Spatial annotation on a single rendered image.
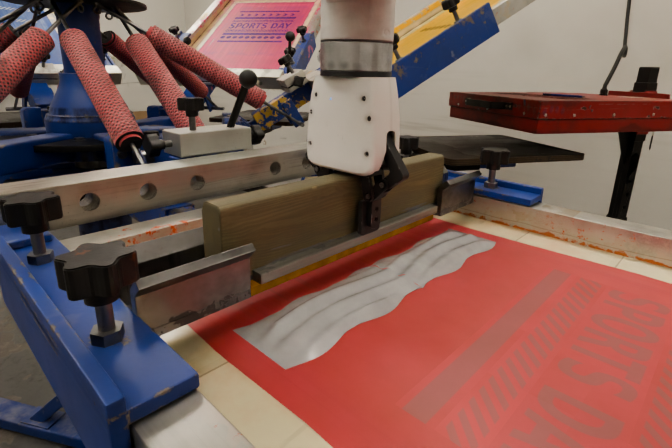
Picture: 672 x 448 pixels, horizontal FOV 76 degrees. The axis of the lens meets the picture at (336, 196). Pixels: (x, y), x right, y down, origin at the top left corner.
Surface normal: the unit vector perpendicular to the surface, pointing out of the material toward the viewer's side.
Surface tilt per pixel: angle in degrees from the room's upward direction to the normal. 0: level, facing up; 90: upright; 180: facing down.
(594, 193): 90
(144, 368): 0
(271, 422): 0
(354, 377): 0
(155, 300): 90
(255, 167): 90
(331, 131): 90
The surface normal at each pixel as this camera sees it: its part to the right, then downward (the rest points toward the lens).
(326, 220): 0.72, 0.21
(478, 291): 0.02, -0.96
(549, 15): -0.69, 0.19
